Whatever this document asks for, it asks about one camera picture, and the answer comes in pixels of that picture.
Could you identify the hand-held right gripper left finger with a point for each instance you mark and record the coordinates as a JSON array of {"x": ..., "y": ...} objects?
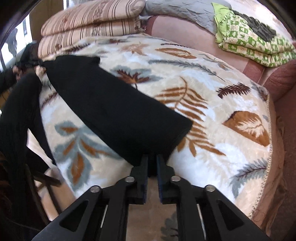
[{"x": 144, "y": 190}]

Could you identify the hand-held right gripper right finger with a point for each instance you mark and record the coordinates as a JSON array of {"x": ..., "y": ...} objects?
[{"x": 159, "y": 188}]

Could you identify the black pants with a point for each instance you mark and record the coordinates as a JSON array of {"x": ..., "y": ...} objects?
[{"x": 115, "y": 104}]

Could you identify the striped beige pillows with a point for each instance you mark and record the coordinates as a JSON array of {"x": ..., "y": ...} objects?
[{"x": 92, "y": 23}]

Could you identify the dark wooden chair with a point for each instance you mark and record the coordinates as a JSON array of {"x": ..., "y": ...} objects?
[{"x": 47, "y": 180}]

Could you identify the leaf-printed plush blanket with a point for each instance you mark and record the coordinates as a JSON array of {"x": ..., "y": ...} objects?
[{"x": 208, "y": 76}]

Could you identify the pink sofa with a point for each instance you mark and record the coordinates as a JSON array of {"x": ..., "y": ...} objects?
[{"x": 185, "y": 32}]

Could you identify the grey quilted blanket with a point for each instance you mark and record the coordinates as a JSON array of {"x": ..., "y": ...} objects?
[{"x": 180, "y": 9}]

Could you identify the green patterned folded blanket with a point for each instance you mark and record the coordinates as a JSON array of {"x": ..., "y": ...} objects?
[{"x": 245, "y": 45}]

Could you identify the dark grey cloth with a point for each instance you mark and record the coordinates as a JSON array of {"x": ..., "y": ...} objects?
[{"x": 256, "y": 25}]

